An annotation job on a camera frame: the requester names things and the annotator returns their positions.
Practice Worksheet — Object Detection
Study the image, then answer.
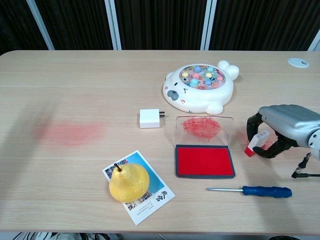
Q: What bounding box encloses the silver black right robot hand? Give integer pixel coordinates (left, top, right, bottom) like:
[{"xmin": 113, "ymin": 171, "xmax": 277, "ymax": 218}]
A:
[{"xmin": 246, "ymin": 104, "xmax": 320, "ymax": 160}]

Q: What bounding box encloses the red and white stamp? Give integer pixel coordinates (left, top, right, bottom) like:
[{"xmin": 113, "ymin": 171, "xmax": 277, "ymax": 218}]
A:
[{"xmin": 244, "ymin": 129, "xmax": 270, "ymax": 158}]

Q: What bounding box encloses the white seal fishing toy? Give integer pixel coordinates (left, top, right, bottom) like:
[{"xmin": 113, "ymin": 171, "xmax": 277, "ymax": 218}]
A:
[{"xmin": 162, "ymin": 59, "xmax": 241, "ymax": 116}]

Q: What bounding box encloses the white round table grommet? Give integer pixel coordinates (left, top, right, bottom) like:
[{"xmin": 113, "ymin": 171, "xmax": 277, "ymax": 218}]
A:
[{"xmin": 287, "ymin": 57, "xmax": 310, "ymax": 68}]

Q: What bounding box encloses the red ink pad clear lid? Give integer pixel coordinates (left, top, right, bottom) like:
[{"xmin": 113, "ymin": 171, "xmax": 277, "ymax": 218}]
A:
[{"xmin": 174, "ymin": 115, "xmax": 236, "ymax": 180}]

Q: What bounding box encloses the white USB charger plug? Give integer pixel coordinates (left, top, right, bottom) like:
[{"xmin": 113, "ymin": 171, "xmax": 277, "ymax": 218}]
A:
[{"xmin": 139, "ymin": 108, "xmax": 166, "ymax": 129}]

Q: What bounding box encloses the blue photo postcard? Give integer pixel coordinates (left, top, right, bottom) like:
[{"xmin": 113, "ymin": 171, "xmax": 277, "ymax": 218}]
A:
[{"xmin": 101, "ymin": 149, "xmax": 176, "ymax": 226}]

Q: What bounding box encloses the yellow pear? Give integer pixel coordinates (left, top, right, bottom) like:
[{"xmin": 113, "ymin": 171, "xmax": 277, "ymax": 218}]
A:
[{"xmin": 108, "ymin": 162, "xmax": 151, "ymax": 203}]

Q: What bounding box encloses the black right hand cable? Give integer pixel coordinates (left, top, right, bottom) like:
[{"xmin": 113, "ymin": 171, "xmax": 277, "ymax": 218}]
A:
[{"xmin": 291, "ymin": 152, "xmax": 320, "ymax": 179}]

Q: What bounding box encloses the blue handled screwdriver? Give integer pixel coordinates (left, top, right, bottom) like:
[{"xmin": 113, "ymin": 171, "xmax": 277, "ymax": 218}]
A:
[{"xmin": 205, "ymin": 185, "xmax": 293, "ymax": 199}]

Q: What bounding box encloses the white partition frame post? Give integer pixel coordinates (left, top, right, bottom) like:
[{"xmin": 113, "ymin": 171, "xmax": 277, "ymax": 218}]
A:
[
  {"xmin": 26, "ymin": 0, "xmax": 55, "ymax": 51},
  {"xmin": 307, "ymin": 37, "xmax": 320, "ymax": 52},
  {"xmin": 104, "ymin": 0, "xmax": 123, "ymax": 51},
  {"xmin": 200, "ymin": 0, "xmax": 217, "ymax": 51}
]

